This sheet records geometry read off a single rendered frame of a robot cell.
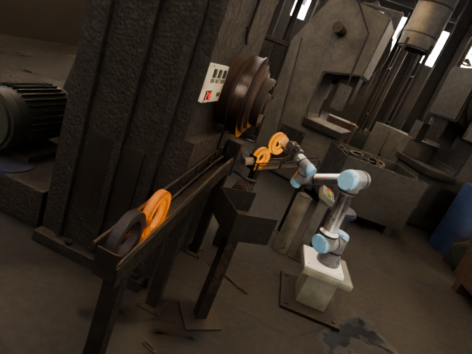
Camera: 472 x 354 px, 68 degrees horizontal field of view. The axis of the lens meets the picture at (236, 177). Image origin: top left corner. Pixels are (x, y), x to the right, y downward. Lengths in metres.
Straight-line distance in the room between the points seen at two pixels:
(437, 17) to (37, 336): 10.42
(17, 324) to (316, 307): 1.66
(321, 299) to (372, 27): 3.25
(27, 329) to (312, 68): 4.01
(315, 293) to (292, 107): 2.89
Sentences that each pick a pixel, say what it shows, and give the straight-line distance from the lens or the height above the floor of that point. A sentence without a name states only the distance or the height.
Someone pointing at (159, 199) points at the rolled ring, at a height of 0.77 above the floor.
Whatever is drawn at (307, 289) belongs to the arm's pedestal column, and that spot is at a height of 0.14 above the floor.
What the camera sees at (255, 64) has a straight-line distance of 1.91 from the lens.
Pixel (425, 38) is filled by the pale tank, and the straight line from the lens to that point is 10.70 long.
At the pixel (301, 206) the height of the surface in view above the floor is 0.44.
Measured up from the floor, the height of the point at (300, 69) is 1.41.
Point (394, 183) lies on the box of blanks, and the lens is 4.30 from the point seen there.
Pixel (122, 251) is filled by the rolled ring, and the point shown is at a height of 0.61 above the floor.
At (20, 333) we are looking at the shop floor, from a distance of 1.79.
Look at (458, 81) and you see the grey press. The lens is 5.49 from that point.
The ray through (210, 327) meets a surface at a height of 0.01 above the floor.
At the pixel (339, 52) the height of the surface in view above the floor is 1.75.
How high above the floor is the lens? 1.32
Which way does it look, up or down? 18 degrees down
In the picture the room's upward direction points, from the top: 21 degrees clockwise
